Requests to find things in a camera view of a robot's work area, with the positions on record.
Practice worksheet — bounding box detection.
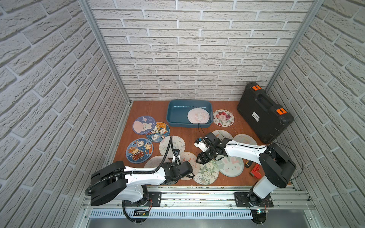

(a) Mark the teal plastic storage box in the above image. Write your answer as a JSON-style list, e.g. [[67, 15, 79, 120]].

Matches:
[[166, 100, 213, 128]]

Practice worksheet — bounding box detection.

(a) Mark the peach bunny shaped coaster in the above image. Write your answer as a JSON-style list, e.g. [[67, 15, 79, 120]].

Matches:
[[179, 151, 201, 181]]

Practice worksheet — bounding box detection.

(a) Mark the red black screwdriver tool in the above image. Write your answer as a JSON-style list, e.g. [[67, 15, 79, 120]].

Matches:
[[245, 160, 262, 179]]

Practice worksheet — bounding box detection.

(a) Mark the green tulip coaster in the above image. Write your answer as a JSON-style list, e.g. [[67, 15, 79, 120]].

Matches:
[[193, 161, 219, 185]]

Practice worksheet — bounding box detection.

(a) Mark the blue denim bears coaster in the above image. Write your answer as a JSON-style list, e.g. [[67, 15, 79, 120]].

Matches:
[[146, 122, 170, 143]]

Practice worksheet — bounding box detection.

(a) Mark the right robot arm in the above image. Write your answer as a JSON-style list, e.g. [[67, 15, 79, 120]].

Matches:
[[194, 133, 296, 207]]

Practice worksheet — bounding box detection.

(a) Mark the pink unicorn coaster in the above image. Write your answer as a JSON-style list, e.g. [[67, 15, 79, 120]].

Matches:
[[187, 108, 210, 124]]

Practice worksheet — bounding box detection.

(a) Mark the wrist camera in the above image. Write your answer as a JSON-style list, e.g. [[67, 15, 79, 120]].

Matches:
[[173, 149, 181, 160], [194, 138, 209, 152]]

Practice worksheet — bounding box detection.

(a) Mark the blue car animals coaster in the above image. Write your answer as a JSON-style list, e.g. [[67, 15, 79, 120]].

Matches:
[[125, 138, 154, 164]]

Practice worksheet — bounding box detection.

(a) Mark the pink round bunny coaster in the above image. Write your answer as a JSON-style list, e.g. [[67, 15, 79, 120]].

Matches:
[[144, 156, 169, 168]]

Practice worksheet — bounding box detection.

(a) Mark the white alpaca coaster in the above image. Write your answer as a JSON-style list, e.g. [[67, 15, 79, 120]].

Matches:
[[212, 130, 233, 141]]

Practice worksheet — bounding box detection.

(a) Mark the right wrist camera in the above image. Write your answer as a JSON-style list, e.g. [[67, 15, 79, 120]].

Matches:
[[194, 138, 209, 152]]

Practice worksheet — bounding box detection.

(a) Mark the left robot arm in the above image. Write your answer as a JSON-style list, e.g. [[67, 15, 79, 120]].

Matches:
[[85, 161, 195, 206]]

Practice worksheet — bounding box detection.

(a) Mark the purple bunny coaster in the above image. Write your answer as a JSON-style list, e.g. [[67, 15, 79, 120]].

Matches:
[[132, 116, 156, 135]]

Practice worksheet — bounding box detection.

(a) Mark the green bunny coaster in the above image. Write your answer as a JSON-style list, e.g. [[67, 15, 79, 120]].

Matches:
[[217, 156, 244, 177]]

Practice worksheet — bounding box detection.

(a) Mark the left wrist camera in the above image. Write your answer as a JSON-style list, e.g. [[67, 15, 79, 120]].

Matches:
[[173, 149, 181, 160]]

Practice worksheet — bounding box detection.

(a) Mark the black tool case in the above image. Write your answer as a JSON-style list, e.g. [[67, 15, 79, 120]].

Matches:
[[237, 82, 294, 144]]

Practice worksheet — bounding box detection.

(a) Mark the red rose floral coaster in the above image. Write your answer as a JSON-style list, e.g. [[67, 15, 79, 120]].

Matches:
[[213, 109, 235, 127]]

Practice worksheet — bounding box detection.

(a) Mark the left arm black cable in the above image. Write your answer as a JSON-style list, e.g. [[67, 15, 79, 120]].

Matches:
[[85, 136, 175, 196]]

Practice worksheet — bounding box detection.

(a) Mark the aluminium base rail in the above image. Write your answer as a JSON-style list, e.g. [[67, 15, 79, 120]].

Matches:
[[82, 185, 316, 219]]

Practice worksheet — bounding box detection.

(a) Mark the pale moon bunny coaster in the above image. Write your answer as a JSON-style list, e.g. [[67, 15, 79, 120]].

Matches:
[[233, 134, 258, 145]]

